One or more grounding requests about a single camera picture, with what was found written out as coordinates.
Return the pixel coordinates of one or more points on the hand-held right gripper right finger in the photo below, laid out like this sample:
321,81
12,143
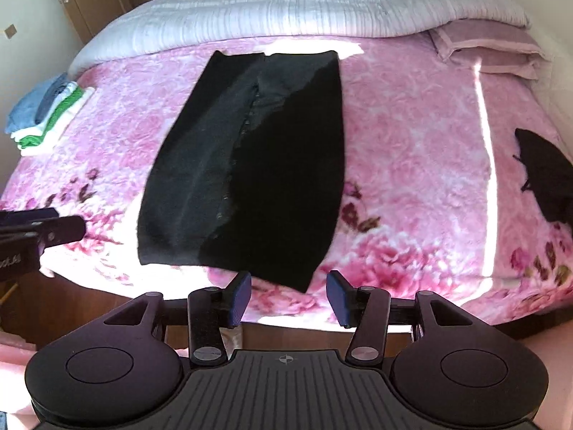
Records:
338,298

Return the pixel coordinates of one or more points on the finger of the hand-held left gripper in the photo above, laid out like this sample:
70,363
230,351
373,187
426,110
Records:
62,230
31,216

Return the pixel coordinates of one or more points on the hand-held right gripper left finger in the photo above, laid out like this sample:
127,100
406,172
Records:
239,298

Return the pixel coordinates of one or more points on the black garment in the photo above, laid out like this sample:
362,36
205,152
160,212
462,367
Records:
250,161

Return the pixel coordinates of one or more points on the black clothes pile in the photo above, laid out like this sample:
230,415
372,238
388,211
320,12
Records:
548,174

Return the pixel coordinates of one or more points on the green folded garment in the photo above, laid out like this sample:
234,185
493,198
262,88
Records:
56,118

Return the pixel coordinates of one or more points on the white folded garment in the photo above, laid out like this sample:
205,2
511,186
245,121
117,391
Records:
67,112

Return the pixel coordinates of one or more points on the blue folded garment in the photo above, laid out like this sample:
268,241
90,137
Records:
33,105

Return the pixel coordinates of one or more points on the pink floral blanket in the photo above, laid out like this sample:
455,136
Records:
403,179

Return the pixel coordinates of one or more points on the wooden door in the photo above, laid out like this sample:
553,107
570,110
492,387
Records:
89,0

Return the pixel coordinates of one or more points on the pink pillow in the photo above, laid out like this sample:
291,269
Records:
488,47

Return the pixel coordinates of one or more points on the lilac striped quilt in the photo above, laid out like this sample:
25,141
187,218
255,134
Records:
291,6

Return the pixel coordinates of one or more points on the wooden bed frame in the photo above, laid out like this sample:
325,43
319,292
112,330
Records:
89,304

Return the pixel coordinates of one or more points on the wall switch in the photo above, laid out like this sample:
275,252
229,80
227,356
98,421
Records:
10,31

